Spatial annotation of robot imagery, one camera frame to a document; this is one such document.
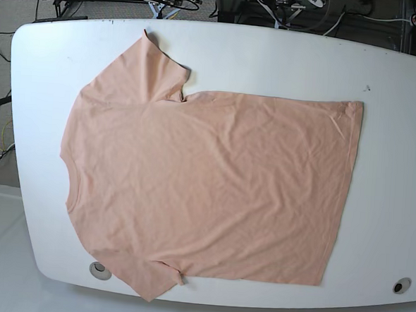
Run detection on peach pink T-shirt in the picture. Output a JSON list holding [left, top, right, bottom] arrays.
[[61, 35, 364, 301]]

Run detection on robot arm image right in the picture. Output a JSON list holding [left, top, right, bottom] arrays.
[[255, 0, 333, 32]]

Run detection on left table cable grommet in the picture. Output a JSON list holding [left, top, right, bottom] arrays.
[[89, 262, 112, 281]]

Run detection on table cable grommet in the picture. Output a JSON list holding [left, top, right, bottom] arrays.
[[89, 262, 112, 281], [393, 277, 412, 294]]

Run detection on white floor cable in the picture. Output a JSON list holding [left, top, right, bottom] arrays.
[[323, 9, 415, 42]]

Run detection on right table cable grommet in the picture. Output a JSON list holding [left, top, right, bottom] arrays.
[[393, 277, 412, 294]]

